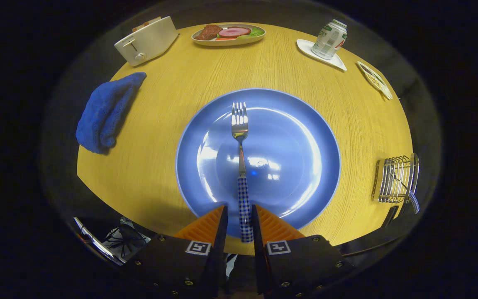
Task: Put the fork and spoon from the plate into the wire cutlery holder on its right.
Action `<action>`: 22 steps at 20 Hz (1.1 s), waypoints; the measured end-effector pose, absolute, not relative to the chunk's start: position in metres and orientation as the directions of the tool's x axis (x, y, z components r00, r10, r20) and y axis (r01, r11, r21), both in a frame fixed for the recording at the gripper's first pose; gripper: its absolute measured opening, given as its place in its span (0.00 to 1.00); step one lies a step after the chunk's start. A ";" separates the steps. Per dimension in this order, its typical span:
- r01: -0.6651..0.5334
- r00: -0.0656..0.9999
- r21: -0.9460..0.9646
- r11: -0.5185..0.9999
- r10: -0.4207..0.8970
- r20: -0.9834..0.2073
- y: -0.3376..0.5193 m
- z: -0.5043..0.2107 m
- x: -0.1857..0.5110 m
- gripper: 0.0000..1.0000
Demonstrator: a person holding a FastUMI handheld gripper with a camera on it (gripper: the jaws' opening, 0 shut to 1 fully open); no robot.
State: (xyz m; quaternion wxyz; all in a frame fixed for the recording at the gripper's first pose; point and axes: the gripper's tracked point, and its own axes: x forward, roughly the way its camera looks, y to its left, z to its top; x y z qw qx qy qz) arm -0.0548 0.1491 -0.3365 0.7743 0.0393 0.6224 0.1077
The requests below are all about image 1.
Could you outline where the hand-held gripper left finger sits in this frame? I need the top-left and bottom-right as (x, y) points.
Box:
(119, 204), (228, 299)

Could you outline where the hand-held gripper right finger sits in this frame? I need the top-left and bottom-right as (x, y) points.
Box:
(251, 204), (356, 299)

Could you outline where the checked handle fork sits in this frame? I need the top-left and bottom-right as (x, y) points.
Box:
(231, 102), (254, 243)

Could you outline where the checked handle spoon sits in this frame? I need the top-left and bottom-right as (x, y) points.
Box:
(393, 172), (421, 215)

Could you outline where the blue round plate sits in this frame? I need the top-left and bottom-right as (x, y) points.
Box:
(176, 88), (341, 239)

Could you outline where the white power strip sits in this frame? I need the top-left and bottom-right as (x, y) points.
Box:
(73, 216), (127, 266)

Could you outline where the blue cloth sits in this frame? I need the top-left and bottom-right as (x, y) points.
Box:
(76, 72), (147, 155)

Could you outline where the white divided snack tray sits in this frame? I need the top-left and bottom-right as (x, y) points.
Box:
(357, 61), (393, 100)

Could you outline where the oval food plate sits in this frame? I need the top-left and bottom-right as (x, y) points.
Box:
(191, 24), (266, 47)

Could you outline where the white square coaster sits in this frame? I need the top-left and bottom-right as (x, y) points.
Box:
(296, 39), (347, 71)

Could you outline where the brown meat patty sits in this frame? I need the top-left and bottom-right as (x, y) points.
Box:
(195, 25), (222, 41)

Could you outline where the pink ham slice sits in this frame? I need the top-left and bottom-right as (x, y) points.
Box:
(218, 27), (252, 38)

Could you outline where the green lettuce leaf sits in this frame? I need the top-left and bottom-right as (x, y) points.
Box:
(239, 27), (265, 39)

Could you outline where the white toaster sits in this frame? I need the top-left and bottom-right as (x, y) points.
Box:
(114, 16), (180, 67)

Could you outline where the white drink can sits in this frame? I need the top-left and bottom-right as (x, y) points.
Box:
(311, 19), (348, 60)

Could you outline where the brown toast slice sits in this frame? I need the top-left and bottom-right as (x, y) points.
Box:
(132, 17), (161, 33)

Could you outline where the tangle of floor cables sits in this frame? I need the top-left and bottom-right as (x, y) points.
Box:
(106, 218), (151, 258)

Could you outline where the black table bracket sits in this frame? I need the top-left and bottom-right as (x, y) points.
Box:
(382, 206), (400, 228)

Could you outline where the metal wire cutlery basket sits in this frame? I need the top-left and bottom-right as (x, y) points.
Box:
(371, 153), (420, 204)

